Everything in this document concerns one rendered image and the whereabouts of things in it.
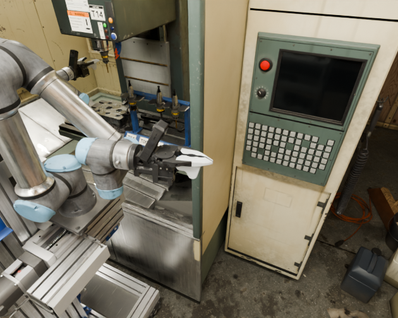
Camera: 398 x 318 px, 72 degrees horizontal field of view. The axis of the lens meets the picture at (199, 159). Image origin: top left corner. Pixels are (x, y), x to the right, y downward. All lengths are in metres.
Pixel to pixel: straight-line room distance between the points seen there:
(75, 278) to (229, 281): 1.38
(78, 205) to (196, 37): 0.75
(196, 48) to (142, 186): 1.20
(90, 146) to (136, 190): 1.15
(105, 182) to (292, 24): 0.93
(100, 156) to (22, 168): 0.27
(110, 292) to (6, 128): 1.45
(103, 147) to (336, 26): 0.95
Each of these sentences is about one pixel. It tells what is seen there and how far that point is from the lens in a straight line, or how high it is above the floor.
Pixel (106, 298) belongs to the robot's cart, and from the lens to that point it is 2.07.
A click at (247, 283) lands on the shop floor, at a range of 2.29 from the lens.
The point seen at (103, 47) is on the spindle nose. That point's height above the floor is 1.49.
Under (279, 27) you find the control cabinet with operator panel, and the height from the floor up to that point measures 1.74.
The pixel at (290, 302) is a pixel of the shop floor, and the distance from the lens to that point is 2.30.
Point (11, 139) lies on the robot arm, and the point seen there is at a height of 1.60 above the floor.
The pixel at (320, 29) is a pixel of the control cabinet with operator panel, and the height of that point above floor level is 1.75.
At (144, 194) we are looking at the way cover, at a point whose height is 0.71.
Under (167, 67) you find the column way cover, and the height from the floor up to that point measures 1.22.
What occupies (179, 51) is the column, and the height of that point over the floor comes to 1.35.
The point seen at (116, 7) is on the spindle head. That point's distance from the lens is 1.69.
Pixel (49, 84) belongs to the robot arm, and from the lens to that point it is 0.90.
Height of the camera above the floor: 2.01
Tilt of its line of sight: 38 degrees down
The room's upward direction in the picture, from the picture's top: straight up
